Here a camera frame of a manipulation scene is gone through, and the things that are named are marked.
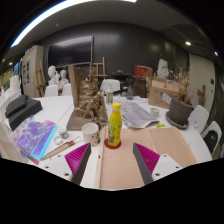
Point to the brown carved wood sculpture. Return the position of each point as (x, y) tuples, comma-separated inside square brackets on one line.
[(88, 103)]

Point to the cardboard box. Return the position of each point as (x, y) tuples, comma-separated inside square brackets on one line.
[(160, 93)]

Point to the small white cup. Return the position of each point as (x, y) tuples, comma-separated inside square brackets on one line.
[(154, 112)]

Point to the yellow drink bottle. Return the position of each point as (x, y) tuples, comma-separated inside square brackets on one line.
[(114, 128)]

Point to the black backpack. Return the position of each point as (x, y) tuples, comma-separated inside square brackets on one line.
[(210, 140)]

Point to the white plaster statue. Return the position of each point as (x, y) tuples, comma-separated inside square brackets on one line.
[(162, 68)]

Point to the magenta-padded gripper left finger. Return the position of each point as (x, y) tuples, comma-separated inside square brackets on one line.
[(77, 159)]

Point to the purple and teal painting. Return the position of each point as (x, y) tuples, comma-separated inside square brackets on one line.
[(33, 136)]

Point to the small black box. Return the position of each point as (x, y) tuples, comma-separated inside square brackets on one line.
[(16, 105)]

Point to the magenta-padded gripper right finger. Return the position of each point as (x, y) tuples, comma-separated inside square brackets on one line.
[(146, 158)]

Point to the newspaper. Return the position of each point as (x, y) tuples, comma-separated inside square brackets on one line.
[(138, 115)]

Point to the red box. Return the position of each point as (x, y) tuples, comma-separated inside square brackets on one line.
[(142, 71)]

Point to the white plaster bust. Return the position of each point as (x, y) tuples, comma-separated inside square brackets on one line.
[(63, 80), (52, 75)]

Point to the white chair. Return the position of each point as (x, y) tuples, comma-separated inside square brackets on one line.
[(115, 85), (66, 90), (51, 90), (215, 126), (199, 118)]

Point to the wooden easel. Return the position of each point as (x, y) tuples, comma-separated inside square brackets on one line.
[(40, 80), (99, 68)]

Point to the long ceiling light strip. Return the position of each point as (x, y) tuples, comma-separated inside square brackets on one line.
[(60, 8)]

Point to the wooden figure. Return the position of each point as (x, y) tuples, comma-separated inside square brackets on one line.
[(201, 95)]

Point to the flat round red coaster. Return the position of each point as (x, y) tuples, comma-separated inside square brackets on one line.
[(106, 144)]

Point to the large black box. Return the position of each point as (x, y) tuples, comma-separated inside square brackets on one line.
[(26, 113)]

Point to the beige cabinet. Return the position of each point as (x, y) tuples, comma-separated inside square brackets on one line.
[(31, 70)]

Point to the light wooden drawing board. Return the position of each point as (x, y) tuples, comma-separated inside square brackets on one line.
[(166, 143)]

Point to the black wall screen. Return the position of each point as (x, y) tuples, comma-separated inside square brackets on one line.
[(70, 51)]

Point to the round ceiling spotlight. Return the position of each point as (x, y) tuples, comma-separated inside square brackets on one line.
[(216, 53), (188, 43)]

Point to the white spotted mug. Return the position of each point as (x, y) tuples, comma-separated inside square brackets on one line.
[(90, 134)]

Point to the small white-lidded jar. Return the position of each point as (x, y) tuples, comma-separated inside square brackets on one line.
[(63, 134)]

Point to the dry plant in grey pot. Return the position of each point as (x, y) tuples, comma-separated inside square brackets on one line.
[(179, 111)]

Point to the small yellow object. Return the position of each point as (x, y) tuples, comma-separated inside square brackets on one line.
[(160, 125)]

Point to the clear bottle with green label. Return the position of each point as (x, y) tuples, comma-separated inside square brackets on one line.
[(109, 96)]

